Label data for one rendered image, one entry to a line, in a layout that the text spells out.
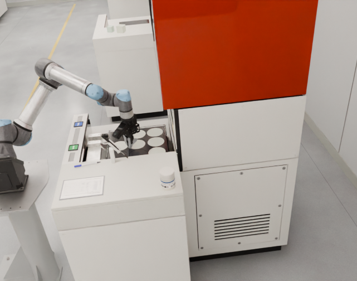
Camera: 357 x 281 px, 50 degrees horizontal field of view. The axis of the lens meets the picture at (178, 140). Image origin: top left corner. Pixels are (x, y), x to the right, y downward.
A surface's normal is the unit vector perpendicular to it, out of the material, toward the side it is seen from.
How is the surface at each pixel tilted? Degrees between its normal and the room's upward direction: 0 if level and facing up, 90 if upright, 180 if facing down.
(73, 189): 0
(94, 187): 0
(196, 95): 90
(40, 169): 0
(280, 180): 90
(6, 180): 90
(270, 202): 90
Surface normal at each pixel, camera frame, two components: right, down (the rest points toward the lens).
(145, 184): -0.07, -0.83
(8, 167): 0.12, 0.55
